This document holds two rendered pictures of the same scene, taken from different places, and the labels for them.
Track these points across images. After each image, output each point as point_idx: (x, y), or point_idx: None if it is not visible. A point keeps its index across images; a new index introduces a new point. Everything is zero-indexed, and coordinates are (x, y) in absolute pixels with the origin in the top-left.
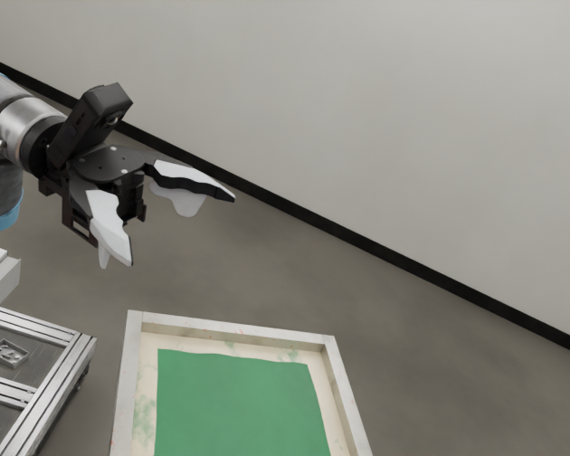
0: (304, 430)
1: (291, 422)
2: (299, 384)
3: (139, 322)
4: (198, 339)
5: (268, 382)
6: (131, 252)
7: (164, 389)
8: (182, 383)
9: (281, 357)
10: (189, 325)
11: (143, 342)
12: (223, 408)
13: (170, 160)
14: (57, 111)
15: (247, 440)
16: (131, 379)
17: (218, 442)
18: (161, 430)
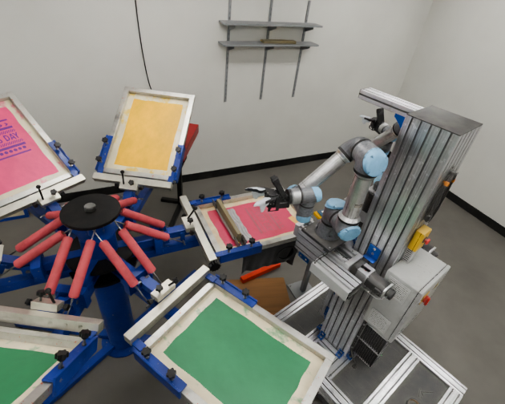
0: (233, 395)
1: (240, 393)
2: None
3: (325, 356)
4: (309, 385)
5: (267, 401)
6: (246, 188)
7: (287, 349)
8: (287, 359)
9: None
10: (316, 377)
11: (317, 357)
12: (265, 367)
13: (269, 199)
14: (293, 191)
15: (246, 365)
16: (294, 333)
17: (252, 353)
18: (269, 337)
